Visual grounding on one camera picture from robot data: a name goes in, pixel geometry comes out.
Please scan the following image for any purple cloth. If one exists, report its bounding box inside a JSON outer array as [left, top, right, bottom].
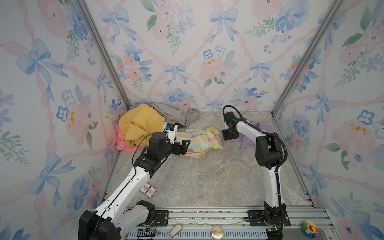
[[233, 121, 275, 149]]

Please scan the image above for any floral pastel cloth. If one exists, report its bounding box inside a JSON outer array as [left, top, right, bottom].
[[176, 127, 223, 159]]

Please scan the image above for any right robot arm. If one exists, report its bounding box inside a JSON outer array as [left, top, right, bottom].
[[222, 105, 288, 234]]

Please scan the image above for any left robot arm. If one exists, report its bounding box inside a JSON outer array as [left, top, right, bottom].
[[78, 132, 191, 240]]

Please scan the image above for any grey cloth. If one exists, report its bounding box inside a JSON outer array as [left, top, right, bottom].
[[141, 103, 201, 127]]

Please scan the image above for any yellow cloth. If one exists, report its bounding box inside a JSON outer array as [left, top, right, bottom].
[[119, 104, 166, 148]]

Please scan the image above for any pink patterned cloth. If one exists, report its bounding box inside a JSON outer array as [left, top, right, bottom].
[[116, 125, 142, 151]]

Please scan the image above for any small framed card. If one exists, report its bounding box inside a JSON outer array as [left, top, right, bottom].
[[139, 183, 158, 199]]

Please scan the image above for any white oval tag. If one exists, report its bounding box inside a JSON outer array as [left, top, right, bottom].
[[169, 224, 183, 239]]

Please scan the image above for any black connector board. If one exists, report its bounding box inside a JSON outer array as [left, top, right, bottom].
[[136, 229, 157, 240]]

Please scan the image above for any round tan badge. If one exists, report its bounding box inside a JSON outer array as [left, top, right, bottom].
[[211, 226, 224, 240]]

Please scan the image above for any colourful flower toy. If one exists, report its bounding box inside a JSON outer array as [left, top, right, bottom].
[[302, 220, 319, 238]]

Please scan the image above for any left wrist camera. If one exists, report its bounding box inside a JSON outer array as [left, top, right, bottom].
[[163, 122, 178, 144]]

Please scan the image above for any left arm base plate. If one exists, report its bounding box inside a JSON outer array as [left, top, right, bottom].
[[138, 210, 170, 228]]

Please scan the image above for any aluminium rail frame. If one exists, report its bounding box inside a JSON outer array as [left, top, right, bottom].
[[122, 204, 340, 240]]

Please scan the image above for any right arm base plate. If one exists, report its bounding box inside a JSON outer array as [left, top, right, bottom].
[[245, 210, 281, 228]]

